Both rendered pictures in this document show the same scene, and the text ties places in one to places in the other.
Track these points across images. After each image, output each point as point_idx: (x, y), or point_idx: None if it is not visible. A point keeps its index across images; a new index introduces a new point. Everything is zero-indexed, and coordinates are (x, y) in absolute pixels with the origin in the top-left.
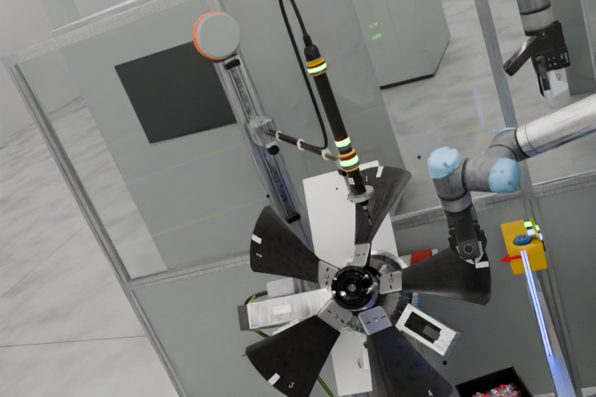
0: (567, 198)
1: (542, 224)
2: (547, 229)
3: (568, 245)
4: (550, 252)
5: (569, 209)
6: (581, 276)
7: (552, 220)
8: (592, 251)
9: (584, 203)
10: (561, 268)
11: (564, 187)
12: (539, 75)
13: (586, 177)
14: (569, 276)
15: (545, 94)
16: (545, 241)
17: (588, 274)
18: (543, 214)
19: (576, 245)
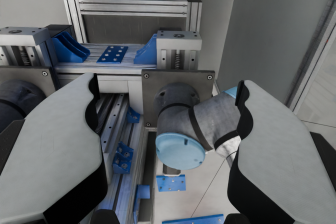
0: (315, 16)
1: None
2: None
3: None
4: None
5: (306, 14)
6: None
7: None
8: (276, 16)
9: (302, 30)
10: None
11: (324, 19)
12: (233, 178)
13: (316, 48)
14: None
15: (41, 102)
16: None
17: (268, 5)
18: None
19: (285, 4)
